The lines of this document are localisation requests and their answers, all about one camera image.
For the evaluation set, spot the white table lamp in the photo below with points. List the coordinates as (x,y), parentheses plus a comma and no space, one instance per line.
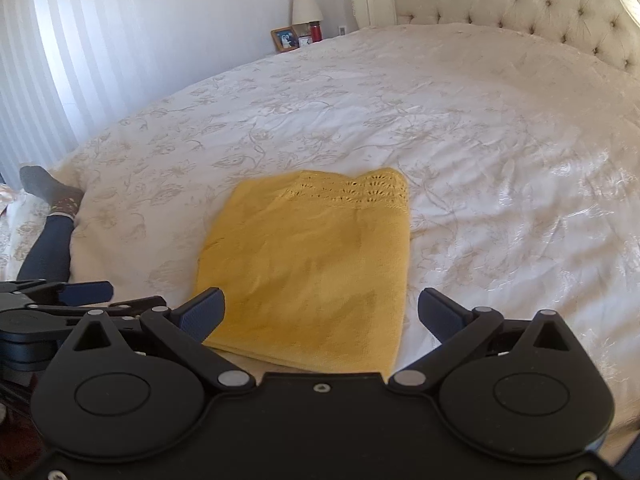
(306,11)

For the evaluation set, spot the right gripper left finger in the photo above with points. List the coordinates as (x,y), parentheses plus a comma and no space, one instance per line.
(178,334)

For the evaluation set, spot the mustard yellow knit sweater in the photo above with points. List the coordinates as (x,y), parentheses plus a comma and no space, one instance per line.
(314,270)

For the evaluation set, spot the white floral bedspread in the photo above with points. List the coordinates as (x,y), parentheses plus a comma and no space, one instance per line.
(521,156)

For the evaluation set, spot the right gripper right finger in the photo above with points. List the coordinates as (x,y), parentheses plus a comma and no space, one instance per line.
(462,333)

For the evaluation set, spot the grey sock foot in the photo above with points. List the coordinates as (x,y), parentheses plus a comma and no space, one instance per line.
(63,200)

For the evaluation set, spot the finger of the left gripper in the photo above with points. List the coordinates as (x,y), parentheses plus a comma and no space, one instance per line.
(82,294)

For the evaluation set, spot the person's leg dark trousers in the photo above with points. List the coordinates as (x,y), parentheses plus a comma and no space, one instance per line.
(49,257)

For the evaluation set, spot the red bottle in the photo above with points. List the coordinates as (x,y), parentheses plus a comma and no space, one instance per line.
(315,32)

